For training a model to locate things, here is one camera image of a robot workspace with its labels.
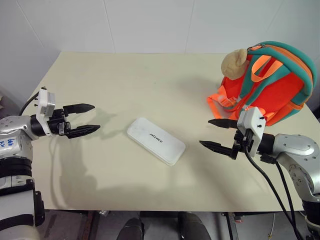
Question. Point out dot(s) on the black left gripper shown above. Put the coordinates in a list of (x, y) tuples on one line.
[(58, 120)]

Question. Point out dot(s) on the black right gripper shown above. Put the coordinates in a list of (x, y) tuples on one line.
[(240, 143)]

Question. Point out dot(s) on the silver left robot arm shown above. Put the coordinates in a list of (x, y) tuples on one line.
[(15, 140)]

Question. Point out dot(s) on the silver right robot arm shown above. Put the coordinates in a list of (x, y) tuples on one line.
[(293, 160)]

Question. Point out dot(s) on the white rectangular case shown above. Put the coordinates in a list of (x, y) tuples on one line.
[(156, 140)]

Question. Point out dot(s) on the orange and teal backpack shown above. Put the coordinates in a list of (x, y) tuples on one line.
[(270, 82)]

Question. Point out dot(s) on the dark rounded shape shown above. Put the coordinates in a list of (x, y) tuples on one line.
[(194, 226), (130, 229)]

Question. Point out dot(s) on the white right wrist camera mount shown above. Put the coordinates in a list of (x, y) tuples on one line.
[(253, 125)]

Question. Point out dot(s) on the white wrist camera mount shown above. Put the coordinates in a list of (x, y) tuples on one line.
[(253, 125), (44, 105)]

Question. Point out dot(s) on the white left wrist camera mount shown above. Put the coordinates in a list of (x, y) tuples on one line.
[(44, 105)]

